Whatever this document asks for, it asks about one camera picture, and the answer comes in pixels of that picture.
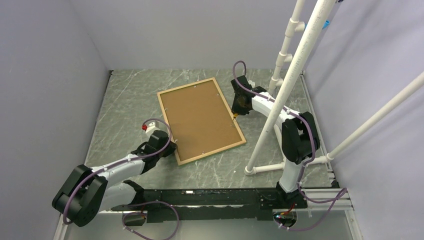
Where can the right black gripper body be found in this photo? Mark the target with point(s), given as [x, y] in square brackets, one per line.
[237, 107]

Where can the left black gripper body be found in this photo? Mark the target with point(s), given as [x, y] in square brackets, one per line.
[168, 150]

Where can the green wooden picture frame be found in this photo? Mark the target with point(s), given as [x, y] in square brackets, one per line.
[200, 120]

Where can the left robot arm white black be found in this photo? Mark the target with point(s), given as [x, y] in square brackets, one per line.
[90, 190]

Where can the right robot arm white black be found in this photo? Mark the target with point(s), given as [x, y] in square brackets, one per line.
[299, 138]

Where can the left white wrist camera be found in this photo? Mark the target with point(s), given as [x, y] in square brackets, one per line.
[149, 128]

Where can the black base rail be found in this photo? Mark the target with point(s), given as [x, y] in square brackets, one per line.
[162, 205]

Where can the aluminium frame rail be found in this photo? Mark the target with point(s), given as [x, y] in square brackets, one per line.
[327, 217]

